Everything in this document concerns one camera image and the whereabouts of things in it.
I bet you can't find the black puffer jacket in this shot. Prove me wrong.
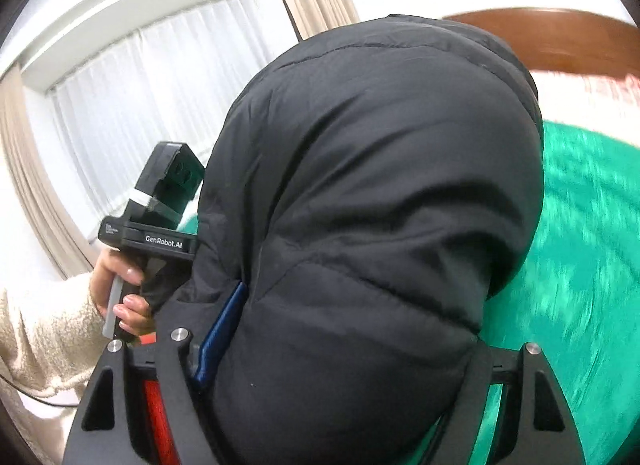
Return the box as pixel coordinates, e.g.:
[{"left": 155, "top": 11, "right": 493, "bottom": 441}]
[{"left": 146, "top": 16, "right": 544, "bottom": 464}]

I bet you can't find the cream fleece sleeve forearm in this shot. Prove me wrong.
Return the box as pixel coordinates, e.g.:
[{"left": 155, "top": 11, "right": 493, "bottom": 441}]
[{"left": 1, "top": 273, "right": 106, "bottom": 398}]

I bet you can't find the person left hand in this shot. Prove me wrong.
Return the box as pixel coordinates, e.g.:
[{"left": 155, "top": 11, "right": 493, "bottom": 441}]
[{"left": 89, "top": 248, "right": 155, "bottom": 336}]

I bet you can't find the white sheer curtain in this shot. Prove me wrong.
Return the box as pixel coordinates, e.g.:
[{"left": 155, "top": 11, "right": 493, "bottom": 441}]
[{"left": 47, "top": 0, "right": 296, "bottom": 241}]

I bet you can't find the green bed blanket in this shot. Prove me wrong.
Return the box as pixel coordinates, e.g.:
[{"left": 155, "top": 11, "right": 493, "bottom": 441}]
[{"left": 177, "top": 118, "right": 640, "bottom": 465}]

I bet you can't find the pink striped bed sheet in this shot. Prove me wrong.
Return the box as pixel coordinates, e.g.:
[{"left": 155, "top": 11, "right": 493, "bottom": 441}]
[{"left": 532, "top": 71, "right": 640, "bottom": 147}]

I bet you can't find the wooden headboard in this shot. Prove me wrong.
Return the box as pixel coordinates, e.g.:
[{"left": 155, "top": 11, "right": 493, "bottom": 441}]
[{"left": 449, "top": 8, "right": 639, "bottom": 80}]

